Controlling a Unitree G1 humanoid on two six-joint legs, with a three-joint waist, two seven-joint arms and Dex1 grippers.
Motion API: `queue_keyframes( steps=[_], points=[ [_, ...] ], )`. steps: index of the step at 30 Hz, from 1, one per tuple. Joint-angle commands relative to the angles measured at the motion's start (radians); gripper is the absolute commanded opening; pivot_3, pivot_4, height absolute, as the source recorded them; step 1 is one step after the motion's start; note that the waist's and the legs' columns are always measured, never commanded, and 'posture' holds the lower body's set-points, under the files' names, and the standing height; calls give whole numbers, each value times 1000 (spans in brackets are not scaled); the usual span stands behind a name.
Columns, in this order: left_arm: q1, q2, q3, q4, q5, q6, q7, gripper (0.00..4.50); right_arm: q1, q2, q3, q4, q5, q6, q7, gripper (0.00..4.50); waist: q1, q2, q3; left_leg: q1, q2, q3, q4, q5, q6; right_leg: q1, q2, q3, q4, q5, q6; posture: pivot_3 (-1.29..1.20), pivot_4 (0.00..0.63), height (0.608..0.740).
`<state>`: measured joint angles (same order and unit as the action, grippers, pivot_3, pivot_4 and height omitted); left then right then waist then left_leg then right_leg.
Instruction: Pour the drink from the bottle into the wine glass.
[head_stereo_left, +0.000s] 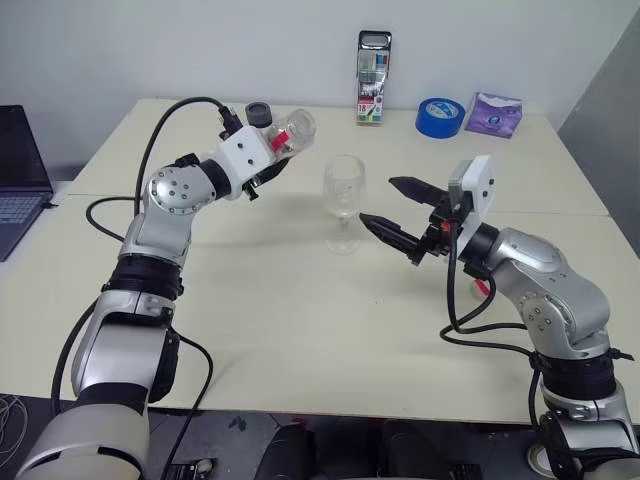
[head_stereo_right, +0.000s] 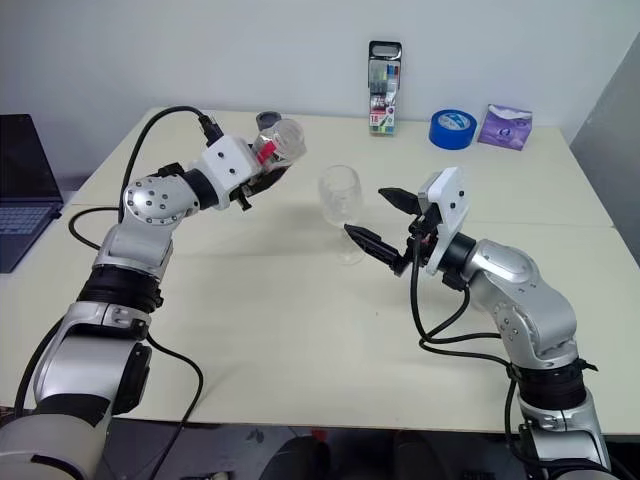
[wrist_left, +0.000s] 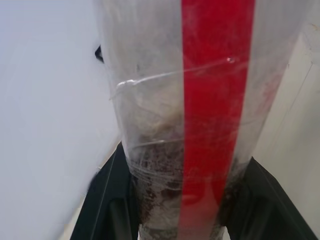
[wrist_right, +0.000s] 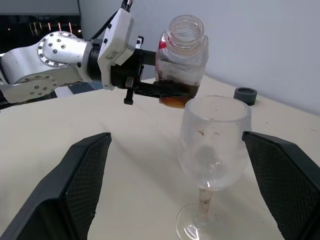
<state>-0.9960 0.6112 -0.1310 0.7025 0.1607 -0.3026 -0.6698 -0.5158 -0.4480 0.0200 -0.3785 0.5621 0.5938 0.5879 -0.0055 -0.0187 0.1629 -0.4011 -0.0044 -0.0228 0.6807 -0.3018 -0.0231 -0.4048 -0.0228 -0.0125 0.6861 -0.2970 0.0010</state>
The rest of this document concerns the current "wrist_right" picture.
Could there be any clear plastic wine glass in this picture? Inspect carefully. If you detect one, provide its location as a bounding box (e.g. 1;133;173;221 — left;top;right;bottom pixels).
176;95;253;240

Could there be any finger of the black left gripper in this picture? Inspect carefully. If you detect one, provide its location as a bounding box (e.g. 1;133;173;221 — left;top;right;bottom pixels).
135;80;190;100
143;49;159;67

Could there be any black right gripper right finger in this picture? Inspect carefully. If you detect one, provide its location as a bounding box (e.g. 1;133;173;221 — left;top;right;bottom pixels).
241;130;320;240

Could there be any clear jar with brown liquid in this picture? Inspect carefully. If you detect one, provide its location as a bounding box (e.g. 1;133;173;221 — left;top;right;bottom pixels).
154;14;210;110

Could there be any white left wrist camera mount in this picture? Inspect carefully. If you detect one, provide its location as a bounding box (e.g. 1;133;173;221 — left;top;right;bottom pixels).
96;7;135;91

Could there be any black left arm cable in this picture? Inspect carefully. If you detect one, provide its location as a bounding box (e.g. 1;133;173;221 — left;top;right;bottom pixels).
89;0;135;42

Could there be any dark window pane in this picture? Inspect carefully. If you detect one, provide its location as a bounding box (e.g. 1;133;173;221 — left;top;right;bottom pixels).
0;14;84;55

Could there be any black bottle cap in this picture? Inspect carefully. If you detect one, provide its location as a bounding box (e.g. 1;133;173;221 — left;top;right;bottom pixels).
233;87;258;106

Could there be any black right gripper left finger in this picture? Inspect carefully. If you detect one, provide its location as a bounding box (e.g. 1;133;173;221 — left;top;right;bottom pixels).
0;132;112;240

